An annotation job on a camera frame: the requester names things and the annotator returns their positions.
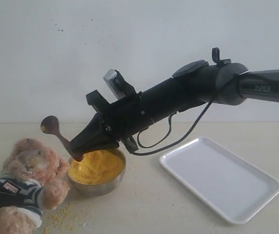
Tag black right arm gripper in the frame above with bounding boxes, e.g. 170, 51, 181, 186
70, 90, 153, 154

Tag beige teddy bear striped sweater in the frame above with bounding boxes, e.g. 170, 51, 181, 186
0, 138, 70, 234

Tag brown wooden spoon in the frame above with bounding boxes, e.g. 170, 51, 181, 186
40, 116, 83, 162

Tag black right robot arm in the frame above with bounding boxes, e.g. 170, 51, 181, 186
70, 60, 279, 155

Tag yellow millet grains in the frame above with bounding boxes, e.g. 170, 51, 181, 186
68, 150, 124, 185

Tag steel bowl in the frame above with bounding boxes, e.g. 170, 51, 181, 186
68, 149, 126, 197

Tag white rectangular plastic tray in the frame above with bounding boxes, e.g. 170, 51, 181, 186
159, 137, 279, 225

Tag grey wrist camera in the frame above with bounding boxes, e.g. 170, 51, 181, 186
103, 69, 136, 99

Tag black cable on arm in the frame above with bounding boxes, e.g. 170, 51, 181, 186
129, 47, 252, 156

